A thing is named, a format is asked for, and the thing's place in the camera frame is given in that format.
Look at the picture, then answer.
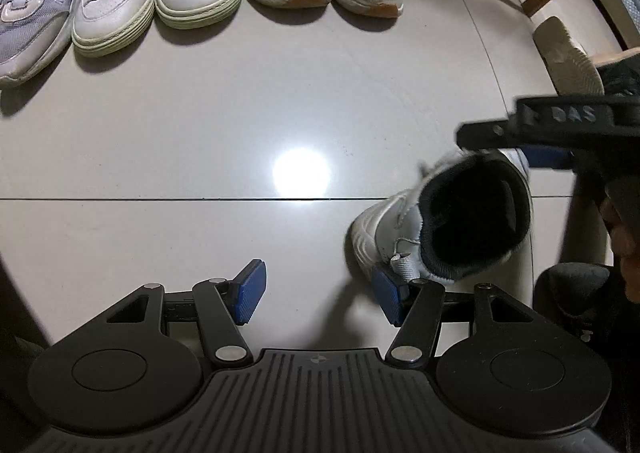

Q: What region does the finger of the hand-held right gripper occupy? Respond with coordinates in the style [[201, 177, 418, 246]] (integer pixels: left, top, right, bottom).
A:
[[520, 145, 576, 170], [456, 115, 523, 151]]

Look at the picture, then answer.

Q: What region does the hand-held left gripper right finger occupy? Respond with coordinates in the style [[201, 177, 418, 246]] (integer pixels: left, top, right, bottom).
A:
[[371, 267, 533, 365]]

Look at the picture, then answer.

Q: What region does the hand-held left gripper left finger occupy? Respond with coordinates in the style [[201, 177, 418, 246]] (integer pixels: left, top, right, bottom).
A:
[[105, 259, 267, 365]]

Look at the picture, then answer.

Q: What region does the grey white double-strap sneaker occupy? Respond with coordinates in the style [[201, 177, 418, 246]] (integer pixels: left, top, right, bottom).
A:
[[532, 15, 606, 96], [347, 148, 533, 291]]

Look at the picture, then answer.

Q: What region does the purple dial sneaker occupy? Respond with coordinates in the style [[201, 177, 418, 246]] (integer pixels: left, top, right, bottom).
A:
[[0, 0, 91, 86]]

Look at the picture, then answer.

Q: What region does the person's right hand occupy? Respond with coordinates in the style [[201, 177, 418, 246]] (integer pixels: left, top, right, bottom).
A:
[[600, 195, 640, 304]]

